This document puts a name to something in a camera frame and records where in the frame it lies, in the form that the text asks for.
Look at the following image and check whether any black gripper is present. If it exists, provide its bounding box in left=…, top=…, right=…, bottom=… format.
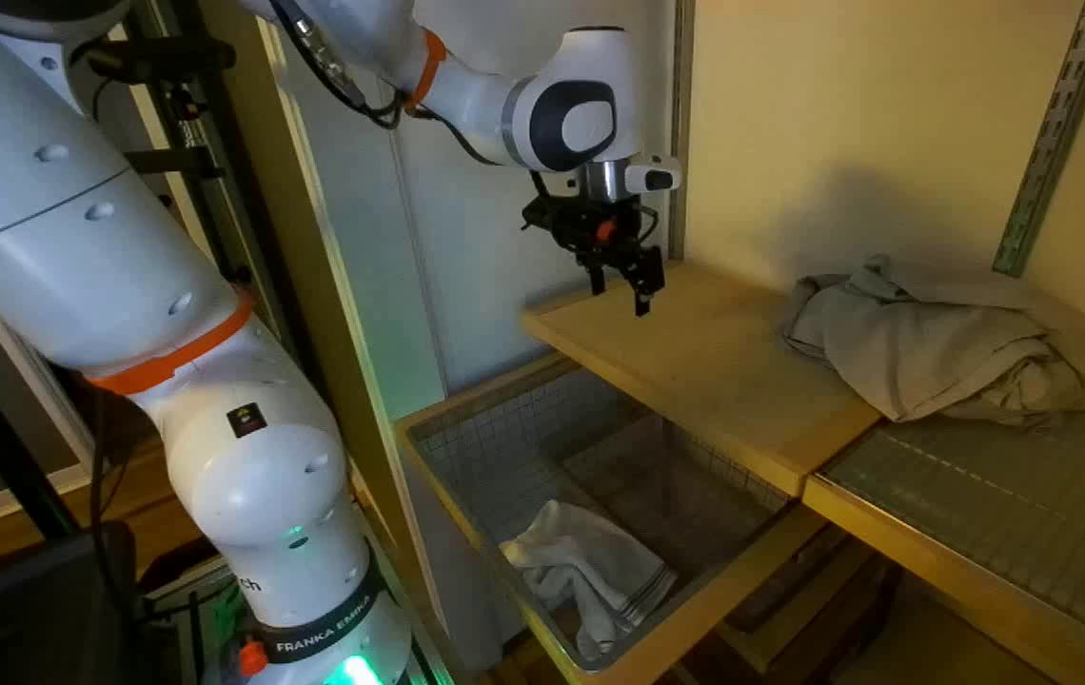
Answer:
left=520, top=185, right=672, bottom=321

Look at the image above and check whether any light grey cloth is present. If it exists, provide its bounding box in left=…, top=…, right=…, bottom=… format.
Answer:
left=781, top=258, right=1056, bottom=425

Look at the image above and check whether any wooden shelf board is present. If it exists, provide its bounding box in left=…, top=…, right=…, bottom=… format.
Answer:
left=520, top=258, right=900, bottom=502

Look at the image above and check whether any white towel with dark stripe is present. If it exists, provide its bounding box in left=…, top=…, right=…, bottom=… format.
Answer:
left=498, top=496, right=681, bottom=670

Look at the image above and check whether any black stand with clamps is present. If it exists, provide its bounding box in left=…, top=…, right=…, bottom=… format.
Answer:
left=69, top=0, right=318, bottom=374

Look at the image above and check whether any orange base knob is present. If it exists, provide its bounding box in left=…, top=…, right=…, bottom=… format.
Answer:
left=234, top=636, right=275, bottom=680

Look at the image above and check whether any white framed board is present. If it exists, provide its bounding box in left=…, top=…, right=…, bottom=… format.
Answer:
left=0, top=272, right=107, bottom=543

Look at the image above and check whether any black monitor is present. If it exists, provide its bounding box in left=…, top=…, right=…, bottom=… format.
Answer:
left=0, top=518, right=153, bottom=685

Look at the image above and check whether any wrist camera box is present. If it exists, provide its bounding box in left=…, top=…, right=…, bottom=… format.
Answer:
left=622, top=152, right=685, bottom=199

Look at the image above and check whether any wire mesh basket drawer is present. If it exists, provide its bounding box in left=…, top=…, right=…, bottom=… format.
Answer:
left=391, top=354, right=841, bottom=685

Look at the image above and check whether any narrow orange cable strap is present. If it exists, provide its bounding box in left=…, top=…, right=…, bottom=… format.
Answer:
left=402, top=25, right=455, bottom=117

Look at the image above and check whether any wooden cabinet upright post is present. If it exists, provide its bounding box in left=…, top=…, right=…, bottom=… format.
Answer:
left=195, top=0, right=450, bottom=641

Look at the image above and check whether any lower wooden drawer frame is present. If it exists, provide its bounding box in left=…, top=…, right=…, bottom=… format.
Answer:
left=688, top=525, right=908, bottom=685

